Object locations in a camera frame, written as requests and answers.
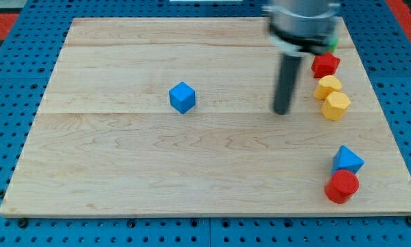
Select light wooden board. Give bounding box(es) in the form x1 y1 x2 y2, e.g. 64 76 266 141
0 18 411 219

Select yellow hexagon block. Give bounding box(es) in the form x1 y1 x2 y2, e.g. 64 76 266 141
321 91 351 121

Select blue triangle block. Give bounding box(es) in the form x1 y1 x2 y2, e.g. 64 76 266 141
331 145 364 174

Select blue cube block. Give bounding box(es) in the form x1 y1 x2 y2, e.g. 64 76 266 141
169 82 196 114

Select red star block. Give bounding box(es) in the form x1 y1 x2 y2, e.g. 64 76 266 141
311 51 341 78

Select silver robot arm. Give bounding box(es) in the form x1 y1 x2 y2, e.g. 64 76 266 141
261 0 341 57

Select green block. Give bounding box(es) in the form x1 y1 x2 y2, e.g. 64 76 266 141
329 36 339 53

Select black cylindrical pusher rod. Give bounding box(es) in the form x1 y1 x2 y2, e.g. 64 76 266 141
272 54 302 115

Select yellow heart block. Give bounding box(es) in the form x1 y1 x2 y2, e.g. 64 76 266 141
314 75 342 99

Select red cylinder block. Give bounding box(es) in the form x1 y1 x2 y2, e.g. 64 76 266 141
325 169 360 204

